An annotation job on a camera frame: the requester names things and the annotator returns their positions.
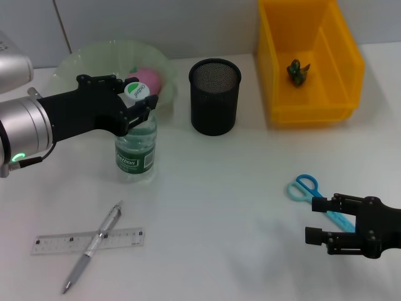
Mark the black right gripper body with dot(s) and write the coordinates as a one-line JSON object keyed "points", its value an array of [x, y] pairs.
{"points": [[382, 225]]}

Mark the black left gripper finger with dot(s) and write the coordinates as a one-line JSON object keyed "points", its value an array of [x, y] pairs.
{"points": [[100, 80], [141, 111]]}

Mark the black mesh pen holder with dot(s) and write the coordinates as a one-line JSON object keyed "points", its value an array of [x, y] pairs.
{"points": [[214, 106]]}

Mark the silver ballpoint pen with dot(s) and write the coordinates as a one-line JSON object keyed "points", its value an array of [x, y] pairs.
{"points": [[81, 266]]}

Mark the clear water bottle green label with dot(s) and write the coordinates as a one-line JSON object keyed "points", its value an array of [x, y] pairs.
{"points": [[134, 156]]}

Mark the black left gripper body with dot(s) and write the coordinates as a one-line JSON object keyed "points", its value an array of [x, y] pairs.
{"points": [[84, 109]]}

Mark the transparent plastic ruler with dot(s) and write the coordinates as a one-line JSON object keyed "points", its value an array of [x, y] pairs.
{"points": [[56, 244]]}

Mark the green glass fruit plate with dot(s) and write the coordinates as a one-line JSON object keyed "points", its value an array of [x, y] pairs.
{"points": [[94, 59]]}

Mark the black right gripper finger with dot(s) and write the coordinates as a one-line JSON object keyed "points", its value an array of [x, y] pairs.
{"points": [[338, 243], [341, 204]]}

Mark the yellow plastic bin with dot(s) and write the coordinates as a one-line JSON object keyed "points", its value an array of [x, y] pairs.
{"points": [[297, 100]]}

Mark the blue scissors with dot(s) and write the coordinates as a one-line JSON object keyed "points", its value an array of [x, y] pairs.
{"points": [[305, 191]]}

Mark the pink peach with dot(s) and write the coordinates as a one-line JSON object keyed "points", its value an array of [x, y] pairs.
{"points": [[150, 78]]}

